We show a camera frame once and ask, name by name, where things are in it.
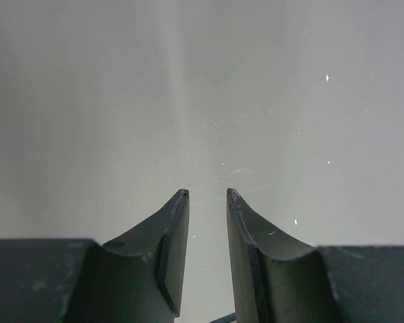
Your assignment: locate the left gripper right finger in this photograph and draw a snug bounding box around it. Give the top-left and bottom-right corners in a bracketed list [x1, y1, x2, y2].
[227, 188, 404, 322]

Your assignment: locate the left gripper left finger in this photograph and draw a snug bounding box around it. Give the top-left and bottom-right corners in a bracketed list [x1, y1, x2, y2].
[0, 189, 189, 322]

